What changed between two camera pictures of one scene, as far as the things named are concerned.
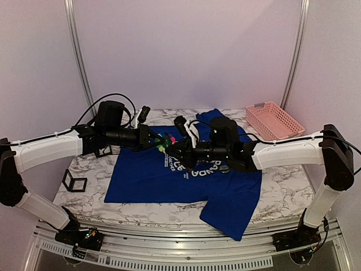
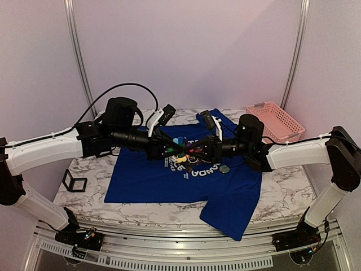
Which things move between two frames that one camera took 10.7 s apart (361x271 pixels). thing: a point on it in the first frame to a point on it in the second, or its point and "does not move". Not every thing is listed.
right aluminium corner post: x=296 y=51 does not move
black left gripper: x=144 y=134 to x=158 y=145
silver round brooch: x=224 y=169 does not move
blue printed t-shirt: x=229 y=197 does not move
